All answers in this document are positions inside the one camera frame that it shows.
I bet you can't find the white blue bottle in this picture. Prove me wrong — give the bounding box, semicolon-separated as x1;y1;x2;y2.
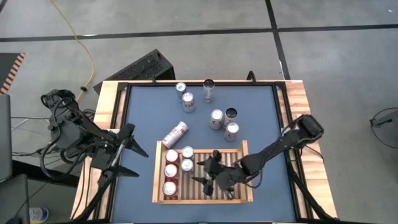
29;207;50;224

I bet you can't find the hazard-striped black floor mat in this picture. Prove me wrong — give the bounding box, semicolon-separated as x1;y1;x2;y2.
0;52;26;96

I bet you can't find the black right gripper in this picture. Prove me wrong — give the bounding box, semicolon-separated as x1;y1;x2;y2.
190;149;249;200

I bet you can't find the black base bar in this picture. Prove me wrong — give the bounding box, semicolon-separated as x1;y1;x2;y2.
12;159;80;189

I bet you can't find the blue table mat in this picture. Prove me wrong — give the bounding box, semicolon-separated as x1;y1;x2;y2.
111;84;298;223

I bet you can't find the silver Diet Coke can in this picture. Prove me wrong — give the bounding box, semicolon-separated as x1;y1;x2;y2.
182;91;196;113
224;121;240;142
210;108;224;130

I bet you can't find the blue silver Red Bull can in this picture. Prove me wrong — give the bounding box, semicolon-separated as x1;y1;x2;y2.
180;158;195;172
182;145;195;160
175;82;187;102

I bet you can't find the red-silver can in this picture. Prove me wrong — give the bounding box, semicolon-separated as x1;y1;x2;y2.
161;120;190;149

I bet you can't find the black mesh computer case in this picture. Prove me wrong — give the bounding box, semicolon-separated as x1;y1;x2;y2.
93;49;176;94

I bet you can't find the slatted wooden shelf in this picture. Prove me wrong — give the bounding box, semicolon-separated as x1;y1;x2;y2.
152;139;254;205

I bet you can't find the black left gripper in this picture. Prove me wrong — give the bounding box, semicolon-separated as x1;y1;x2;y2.
90;123;149;181

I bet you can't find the yellow extension cable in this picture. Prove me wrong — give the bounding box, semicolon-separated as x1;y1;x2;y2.
49;0;96;102

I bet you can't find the red Fanta strawberry can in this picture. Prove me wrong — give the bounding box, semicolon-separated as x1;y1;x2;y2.
164;149;180;165
164;164;179;181
162;182;178;200

